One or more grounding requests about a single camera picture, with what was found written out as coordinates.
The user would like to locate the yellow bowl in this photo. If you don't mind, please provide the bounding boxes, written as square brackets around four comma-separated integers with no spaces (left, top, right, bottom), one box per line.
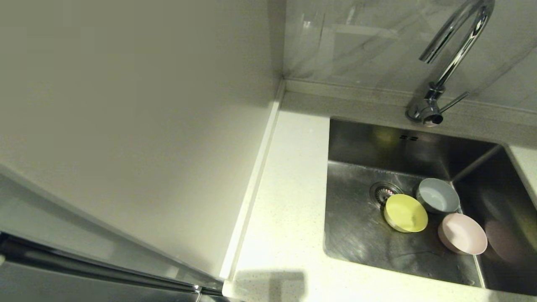
[383,193,429,233]

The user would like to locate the gray bowl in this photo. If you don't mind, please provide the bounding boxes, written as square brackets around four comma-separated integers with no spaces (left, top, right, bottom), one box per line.
[416,178,460,214]

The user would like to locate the pink bowl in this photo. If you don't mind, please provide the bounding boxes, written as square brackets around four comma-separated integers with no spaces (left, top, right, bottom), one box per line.
[438,213,488,255]

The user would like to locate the metal sink drain strainer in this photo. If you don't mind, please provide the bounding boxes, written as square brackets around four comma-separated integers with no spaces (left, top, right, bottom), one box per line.
[369,182,403,209]

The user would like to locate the stainless steel sink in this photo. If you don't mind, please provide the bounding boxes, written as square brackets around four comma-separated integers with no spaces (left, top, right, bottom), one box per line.
[323,117,537,296]

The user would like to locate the chrome gooseneck faucet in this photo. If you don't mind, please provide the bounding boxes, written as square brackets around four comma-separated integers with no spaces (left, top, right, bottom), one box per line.
[405,0,495,128]

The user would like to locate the stainless steel appliance door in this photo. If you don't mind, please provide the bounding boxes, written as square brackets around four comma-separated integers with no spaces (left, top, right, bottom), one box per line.
[0,164,229,302]

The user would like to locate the long bar door handle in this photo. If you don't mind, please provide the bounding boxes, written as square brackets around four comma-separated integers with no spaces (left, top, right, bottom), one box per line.
[0,232,225,297]

